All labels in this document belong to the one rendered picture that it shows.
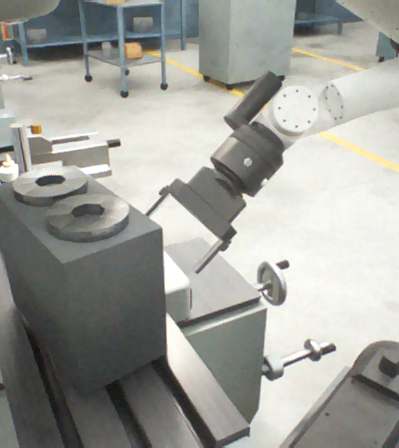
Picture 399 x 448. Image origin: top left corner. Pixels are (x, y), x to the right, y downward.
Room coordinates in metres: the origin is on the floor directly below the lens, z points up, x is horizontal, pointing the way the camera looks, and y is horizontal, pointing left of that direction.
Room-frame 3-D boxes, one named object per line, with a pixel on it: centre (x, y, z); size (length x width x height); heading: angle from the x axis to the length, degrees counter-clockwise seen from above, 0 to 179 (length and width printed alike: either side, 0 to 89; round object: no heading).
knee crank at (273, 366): (0.92, -0.25, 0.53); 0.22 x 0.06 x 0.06; 117
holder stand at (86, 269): (0.54, 0.15, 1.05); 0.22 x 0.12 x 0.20; 37
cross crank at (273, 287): (1.03, -0.16, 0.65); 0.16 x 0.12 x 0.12; 117
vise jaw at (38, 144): (1.04, 0.35, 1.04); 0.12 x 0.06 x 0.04; 25
